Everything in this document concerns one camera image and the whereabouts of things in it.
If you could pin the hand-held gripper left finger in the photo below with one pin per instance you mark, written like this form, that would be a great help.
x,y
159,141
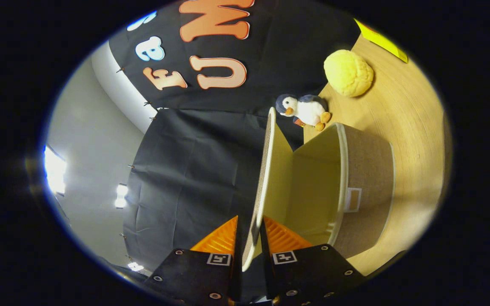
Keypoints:
x,y
237,272

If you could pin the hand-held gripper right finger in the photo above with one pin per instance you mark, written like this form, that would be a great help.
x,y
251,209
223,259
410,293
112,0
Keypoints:
x,y
266,272

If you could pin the beige fabric storage box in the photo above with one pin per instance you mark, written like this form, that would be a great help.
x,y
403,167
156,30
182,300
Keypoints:
x,y
368,170

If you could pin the ceiling light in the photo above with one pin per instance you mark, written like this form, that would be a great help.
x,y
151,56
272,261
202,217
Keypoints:
x,y
135,267
55,170
121,195

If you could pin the penguin plush toy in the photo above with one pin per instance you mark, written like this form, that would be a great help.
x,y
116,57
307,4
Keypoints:
x,y
306,111

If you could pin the yellow round plush cushion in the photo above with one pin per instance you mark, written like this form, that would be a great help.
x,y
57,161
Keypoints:
x,y
348,73

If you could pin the yellow book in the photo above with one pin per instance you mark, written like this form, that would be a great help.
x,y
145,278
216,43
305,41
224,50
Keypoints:
x,y
383,41

